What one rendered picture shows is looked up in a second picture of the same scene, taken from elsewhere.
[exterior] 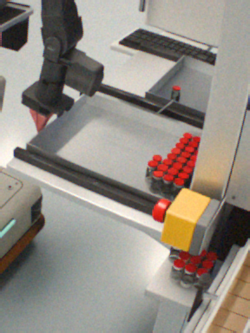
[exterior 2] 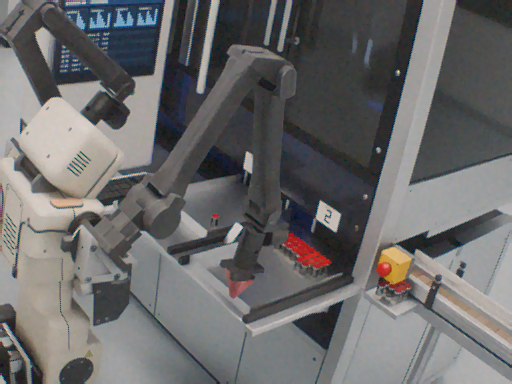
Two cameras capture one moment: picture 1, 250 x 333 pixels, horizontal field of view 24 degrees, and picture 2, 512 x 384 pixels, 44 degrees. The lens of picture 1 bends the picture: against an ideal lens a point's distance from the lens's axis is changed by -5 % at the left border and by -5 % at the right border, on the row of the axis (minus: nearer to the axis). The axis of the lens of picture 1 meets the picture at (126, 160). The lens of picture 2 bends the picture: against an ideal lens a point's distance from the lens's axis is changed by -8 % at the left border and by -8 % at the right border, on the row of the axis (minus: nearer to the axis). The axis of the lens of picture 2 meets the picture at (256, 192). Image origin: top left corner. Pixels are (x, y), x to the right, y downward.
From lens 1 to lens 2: 1.60 m
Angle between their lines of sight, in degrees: 57
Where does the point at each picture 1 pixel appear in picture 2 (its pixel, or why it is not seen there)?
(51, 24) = (273, 203)
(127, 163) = (278, 277)
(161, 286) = (397, 309)
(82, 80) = (281, 234)
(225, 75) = (403, 174)
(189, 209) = (401, 256)
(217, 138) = (394, 212)
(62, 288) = not seen: outside the picture
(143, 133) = not seen: hidden behind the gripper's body
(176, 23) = not seen: hidden behind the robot
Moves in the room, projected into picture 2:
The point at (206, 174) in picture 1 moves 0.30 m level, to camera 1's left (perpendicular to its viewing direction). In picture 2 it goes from (385, 236) to (347, 286)
